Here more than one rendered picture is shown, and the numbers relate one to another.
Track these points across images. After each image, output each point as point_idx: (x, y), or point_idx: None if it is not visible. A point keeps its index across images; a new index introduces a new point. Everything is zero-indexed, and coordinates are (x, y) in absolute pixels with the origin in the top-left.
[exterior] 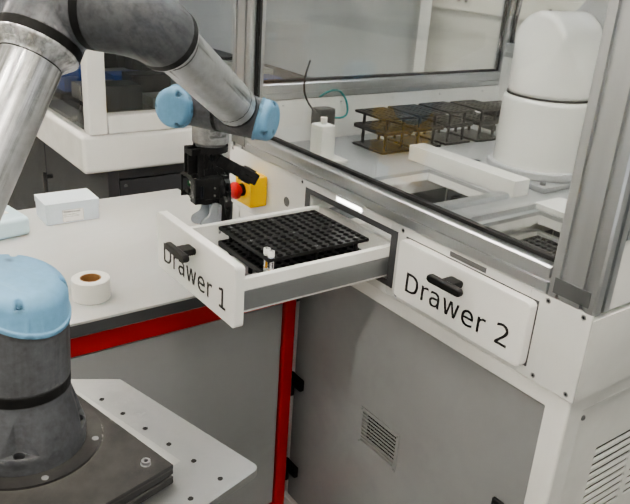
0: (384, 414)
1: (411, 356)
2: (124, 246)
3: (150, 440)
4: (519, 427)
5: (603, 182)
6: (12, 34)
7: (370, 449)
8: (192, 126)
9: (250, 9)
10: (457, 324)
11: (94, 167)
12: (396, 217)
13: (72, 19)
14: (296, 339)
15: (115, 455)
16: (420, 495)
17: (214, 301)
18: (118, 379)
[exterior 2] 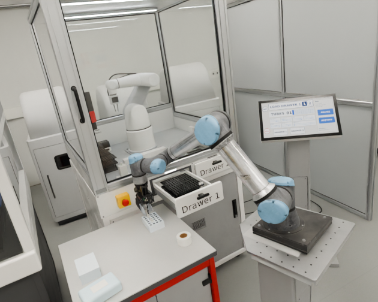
0: (198, 216)
1: None
2: (134, 245)
3: None
4: (231, 180)
5: (233, 120)
6: (232, 136)
7: (198, 230)
8: (140, 178)
9: (94, 138)
10: (217, 170)
11: (41, 263)
12: (189, 161)
13: (229, 126)
14: None
15: None
16: (215, 223)
17: (213, 199)
18: (239, 224)
